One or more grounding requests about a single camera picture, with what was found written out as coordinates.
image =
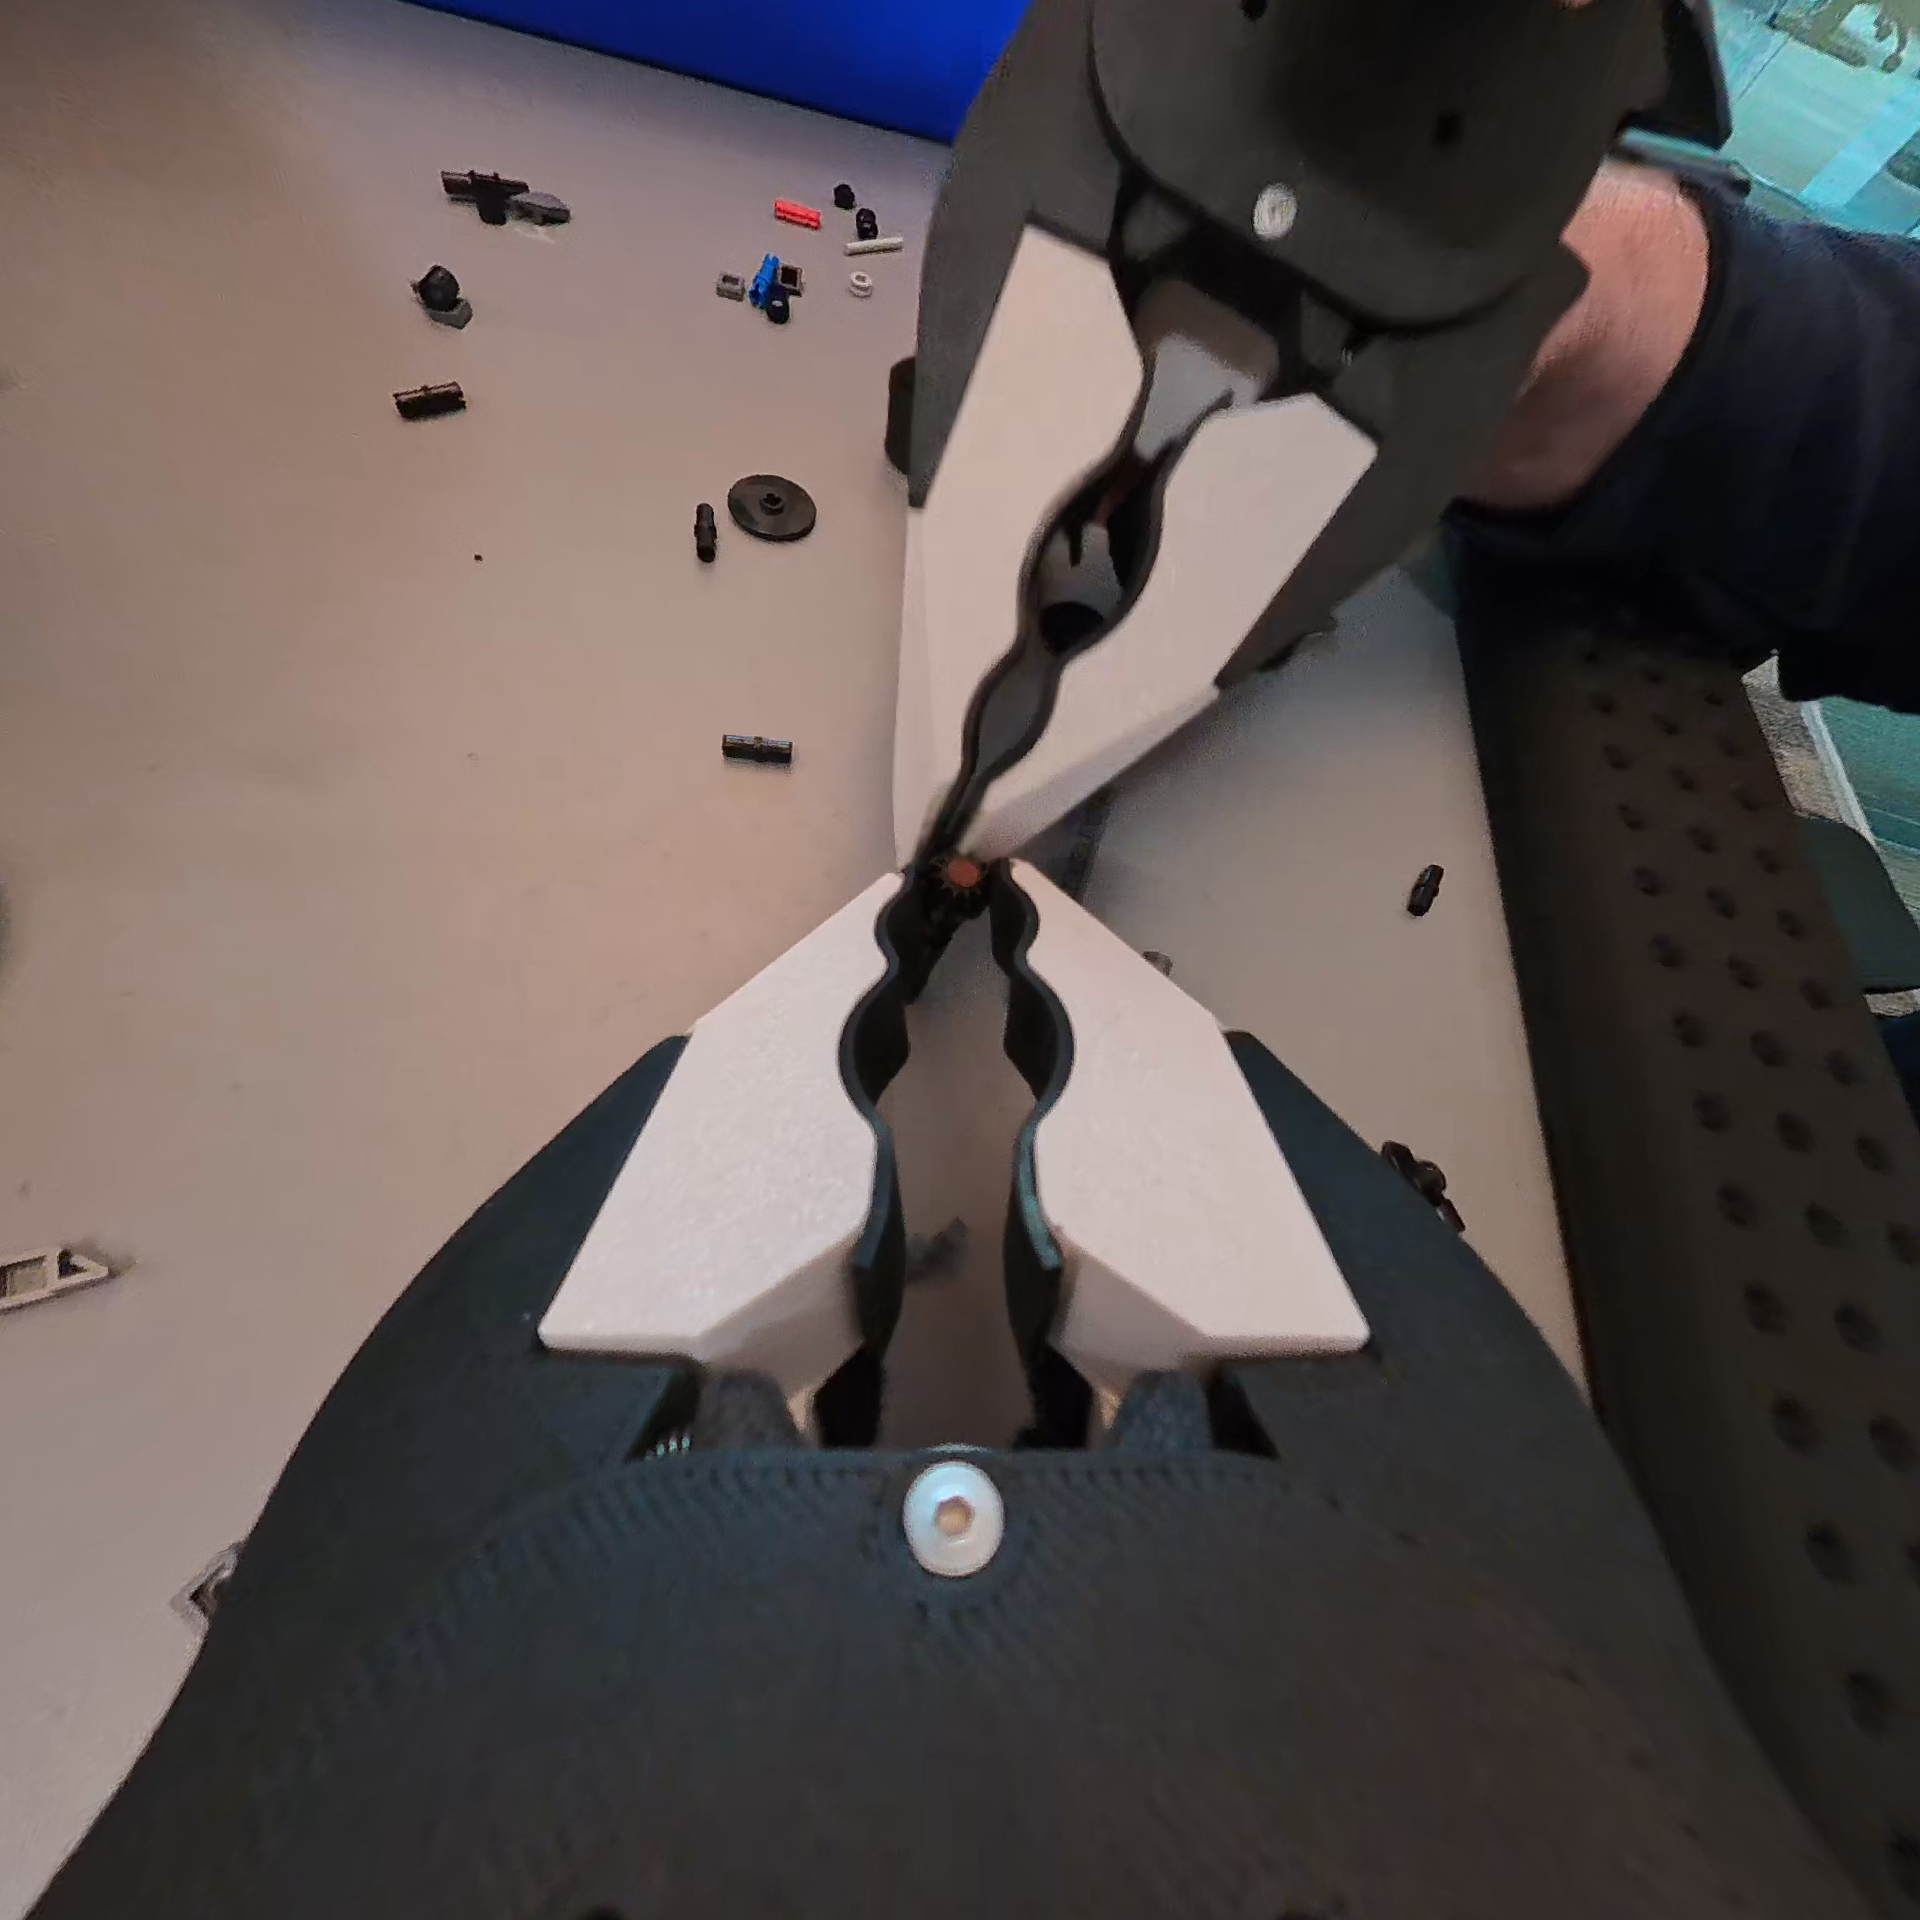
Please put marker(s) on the small grey lego piece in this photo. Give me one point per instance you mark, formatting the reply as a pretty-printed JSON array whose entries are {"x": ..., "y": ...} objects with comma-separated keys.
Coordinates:
[{"x": 936, "y": 1249}]

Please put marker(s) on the long grey studded lego plate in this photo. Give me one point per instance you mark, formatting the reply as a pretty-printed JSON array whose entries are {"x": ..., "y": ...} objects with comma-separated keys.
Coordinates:
[{"x": 1083, "y": 846}]

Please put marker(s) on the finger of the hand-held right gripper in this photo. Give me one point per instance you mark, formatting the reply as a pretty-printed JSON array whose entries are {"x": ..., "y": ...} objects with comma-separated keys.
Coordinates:
[
  {"x": 1245, "y": 553},
  {"x": 990, "y": 451}
]

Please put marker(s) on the blue lego pin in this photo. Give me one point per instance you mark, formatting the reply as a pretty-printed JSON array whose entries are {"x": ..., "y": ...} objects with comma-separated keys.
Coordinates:
[{"x": 768, "y": 286}]

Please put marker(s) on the small grey lego bracket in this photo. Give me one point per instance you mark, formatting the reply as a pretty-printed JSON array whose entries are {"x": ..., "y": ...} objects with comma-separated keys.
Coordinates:
[
  {"x": 53, "y": 1274},
  {"x": 209, "y": 1579}
]

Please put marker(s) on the black lego disc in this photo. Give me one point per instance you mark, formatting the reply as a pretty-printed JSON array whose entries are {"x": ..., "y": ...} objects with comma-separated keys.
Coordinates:
[{"x": 772, "y": 507}]

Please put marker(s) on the blue plastic bin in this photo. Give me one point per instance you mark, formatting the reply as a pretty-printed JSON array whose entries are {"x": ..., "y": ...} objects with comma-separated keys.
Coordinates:
[{"x": 719, "y": 51}]

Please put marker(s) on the black lego connector assembly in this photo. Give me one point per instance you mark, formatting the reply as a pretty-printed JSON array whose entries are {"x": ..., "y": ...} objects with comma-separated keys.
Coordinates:
[{"x": 1424, "y": 1178}]

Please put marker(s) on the small grey lego slope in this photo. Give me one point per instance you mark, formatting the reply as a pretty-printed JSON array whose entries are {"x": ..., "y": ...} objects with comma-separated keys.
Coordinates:
[{"x": 543, "y": 207}]

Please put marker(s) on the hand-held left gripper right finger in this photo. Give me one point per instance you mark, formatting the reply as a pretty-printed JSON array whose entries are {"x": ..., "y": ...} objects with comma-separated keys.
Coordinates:
[{"x": 1186, "y": 1186}]

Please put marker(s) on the person's right hand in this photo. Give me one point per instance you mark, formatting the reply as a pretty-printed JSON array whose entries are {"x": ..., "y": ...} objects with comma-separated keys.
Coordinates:
[{"x": 1619, "y": 329}]

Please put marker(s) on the black double lego pin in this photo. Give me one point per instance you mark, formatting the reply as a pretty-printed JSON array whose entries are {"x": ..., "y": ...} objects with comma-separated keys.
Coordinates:
[{"x": 485, "y": 194}]

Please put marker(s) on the black dimpled fabric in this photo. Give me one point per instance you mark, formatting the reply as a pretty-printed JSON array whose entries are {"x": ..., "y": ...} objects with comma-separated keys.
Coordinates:
[{"x": 1727, "y": 1200}]

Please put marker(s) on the person's right forearm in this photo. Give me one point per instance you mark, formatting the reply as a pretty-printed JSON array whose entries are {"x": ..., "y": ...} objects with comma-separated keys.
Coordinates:
[{"x": 1786, "y": 451}]

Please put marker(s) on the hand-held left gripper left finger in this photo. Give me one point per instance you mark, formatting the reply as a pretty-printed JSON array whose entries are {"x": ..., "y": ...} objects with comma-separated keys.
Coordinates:
[{"x": 707, "y": 1186}]

